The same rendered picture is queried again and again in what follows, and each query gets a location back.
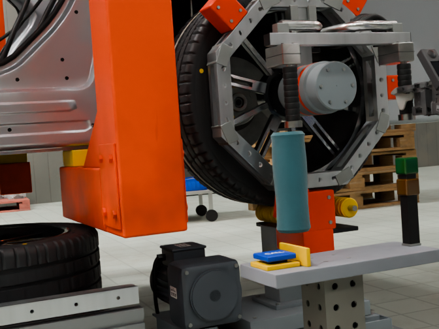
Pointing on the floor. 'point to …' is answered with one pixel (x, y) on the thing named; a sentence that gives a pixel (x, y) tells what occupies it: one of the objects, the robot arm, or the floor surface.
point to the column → (334, 304)
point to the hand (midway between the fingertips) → (400, 89)
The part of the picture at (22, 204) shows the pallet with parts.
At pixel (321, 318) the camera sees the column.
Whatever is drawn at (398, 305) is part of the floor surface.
